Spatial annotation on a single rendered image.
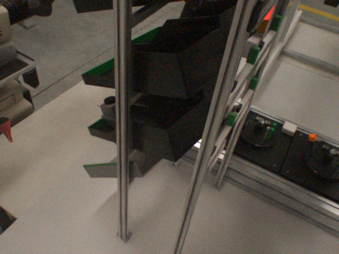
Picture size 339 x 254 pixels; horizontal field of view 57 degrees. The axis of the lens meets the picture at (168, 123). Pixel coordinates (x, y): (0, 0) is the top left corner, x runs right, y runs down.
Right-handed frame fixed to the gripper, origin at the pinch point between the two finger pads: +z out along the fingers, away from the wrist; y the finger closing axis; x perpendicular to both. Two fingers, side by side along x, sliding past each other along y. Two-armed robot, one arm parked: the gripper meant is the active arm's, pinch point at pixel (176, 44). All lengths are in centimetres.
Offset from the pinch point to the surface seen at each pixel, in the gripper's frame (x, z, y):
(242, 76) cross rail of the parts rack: -63, -36, -36
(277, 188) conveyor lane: -68, 8, 7
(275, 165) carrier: -61, 5, 10
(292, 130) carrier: -51, 0, 25
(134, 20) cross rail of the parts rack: -53, -39, -53
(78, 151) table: -24, 32, -42
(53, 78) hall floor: 128, 126, -8
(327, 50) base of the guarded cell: -1, -1, 107
